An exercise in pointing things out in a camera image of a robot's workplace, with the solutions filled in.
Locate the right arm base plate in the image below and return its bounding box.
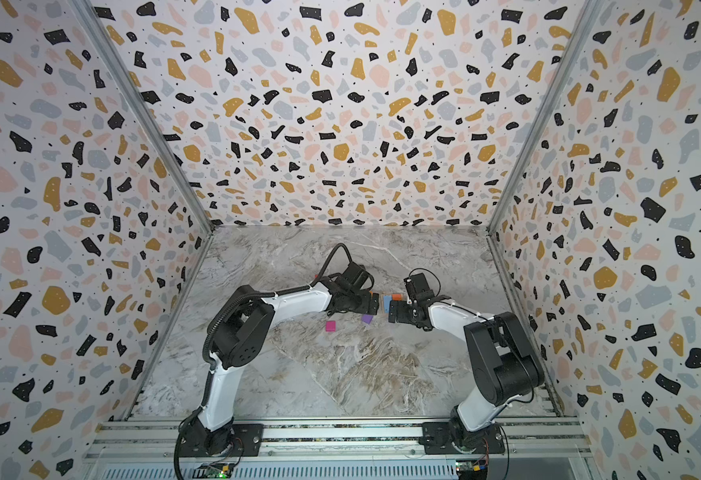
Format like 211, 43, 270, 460
418, 419, 506, 455

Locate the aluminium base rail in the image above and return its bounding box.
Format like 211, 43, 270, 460
82, 416, 599, 479

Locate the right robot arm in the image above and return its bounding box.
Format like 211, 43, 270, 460
388, 271, 544, 451

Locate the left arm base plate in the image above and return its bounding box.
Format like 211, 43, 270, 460
178, 421, 264, 458

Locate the frame aluminium post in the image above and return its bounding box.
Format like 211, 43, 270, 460
486, 0, 606, 235
64, 0, 214, 235

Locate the right frame aluminium post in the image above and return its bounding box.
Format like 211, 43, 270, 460
486, 0, 606, 235

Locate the left frame aluminium post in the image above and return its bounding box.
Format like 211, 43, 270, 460
64, 0, 214, 235

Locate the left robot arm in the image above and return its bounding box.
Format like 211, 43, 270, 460
178, 262, 379, 456

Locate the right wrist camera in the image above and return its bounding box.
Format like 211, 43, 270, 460
404, 271, 435, 303

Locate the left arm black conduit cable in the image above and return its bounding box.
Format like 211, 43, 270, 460
172, 242, 351, 480

